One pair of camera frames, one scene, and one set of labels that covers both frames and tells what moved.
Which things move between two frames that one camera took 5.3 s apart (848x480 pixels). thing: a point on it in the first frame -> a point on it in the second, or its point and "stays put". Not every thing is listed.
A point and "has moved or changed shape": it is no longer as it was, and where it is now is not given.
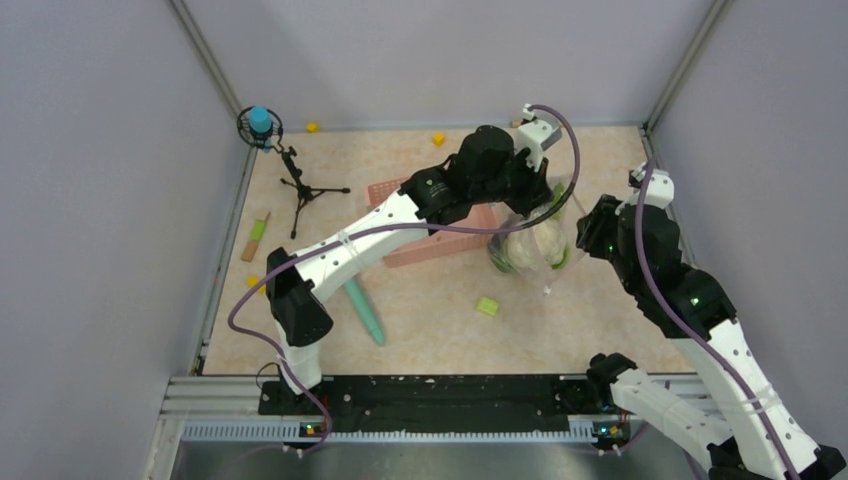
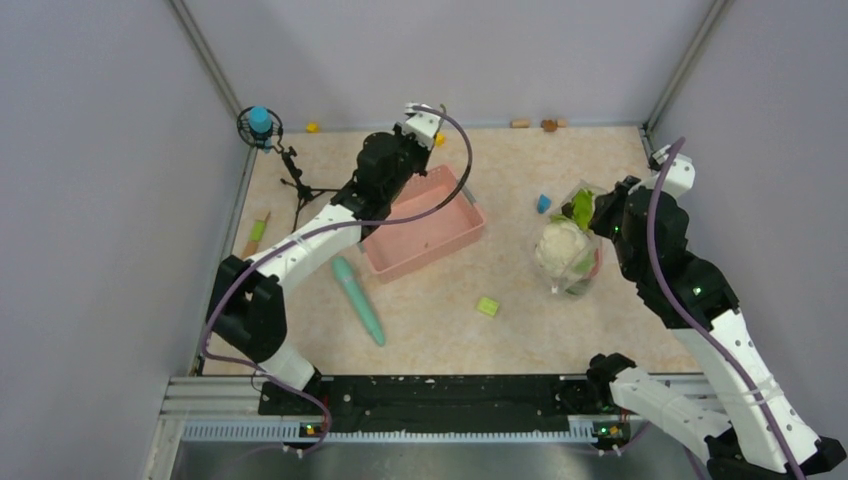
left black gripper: (536, 188) -> (408, 138)
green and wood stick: (255, 239) stays put
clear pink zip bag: (541, 242) has moved or changed shape
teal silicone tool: (357, 295) stays put
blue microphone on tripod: (263, 127) stays put
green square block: (487, 305) stays put
